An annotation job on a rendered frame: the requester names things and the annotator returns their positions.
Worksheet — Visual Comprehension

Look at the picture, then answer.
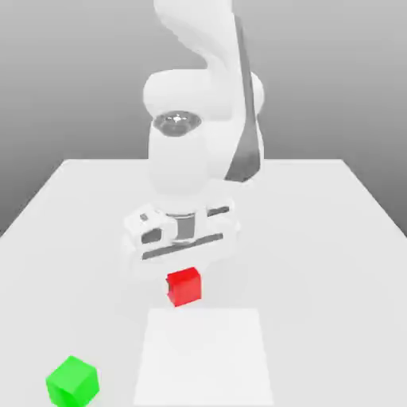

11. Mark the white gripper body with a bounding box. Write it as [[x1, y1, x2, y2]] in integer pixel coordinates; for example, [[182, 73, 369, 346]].
[[139, 203, 242, 270]]

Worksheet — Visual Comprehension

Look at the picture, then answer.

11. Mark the small red cube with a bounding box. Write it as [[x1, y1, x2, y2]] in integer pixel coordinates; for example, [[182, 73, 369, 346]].
[[165, 266, 203, 308]]

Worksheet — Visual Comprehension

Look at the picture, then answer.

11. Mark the small green cube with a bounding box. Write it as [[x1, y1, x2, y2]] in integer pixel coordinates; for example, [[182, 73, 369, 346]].
[[45, 355, 100, 407]]

